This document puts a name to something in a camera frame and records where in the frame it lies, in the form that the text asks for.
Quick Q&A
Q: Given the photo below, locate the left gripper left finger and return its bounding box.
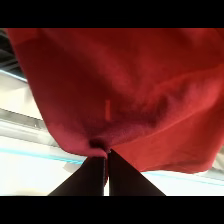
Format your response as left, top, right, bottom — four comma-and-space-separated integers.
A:
48, 156, 107, 197

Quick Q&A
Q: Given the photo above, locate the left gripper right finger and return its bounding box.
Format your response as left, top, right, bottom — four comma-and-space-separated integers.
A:
107, 148, 167, 197

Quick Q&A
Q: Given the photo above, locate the dark red T-shirt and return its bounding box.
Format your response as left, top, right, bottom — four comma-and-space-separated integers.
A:
4, 28, 224, 175

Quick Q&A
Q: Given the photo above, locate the silver frame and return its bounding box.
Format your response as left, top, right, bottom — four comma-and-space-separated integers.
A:
0, 107, 61, 148

